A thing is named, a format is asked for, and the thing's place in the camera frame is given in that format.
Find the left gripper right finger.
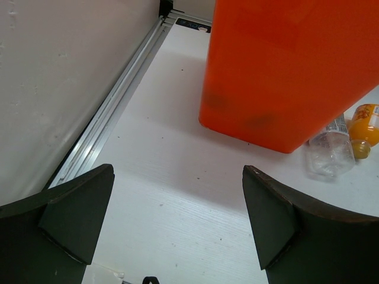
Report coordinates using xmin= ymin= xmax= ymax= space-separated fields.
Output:
xmin=242 ymin=166 xmax=378 ymax=283

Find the clear bottle white label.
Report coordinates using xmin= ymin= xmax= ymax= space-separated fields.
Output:
xmin=308 ymin=114 xmax=355 ymax=177

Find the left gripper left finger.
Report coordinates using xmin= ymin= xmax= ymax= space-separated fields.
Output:
xmin=1 ymin=164 xmax=114 ymax=283

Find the orange plastic bin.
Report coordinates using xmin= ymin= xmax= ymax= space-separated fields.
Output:
xmin=198 ymin=1 xmax=378 ymax=153

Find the orange juice bottle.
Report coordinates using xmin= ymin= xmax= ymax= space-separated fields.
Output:
xmin=348 ymin=104 xmax=378 ymax=160

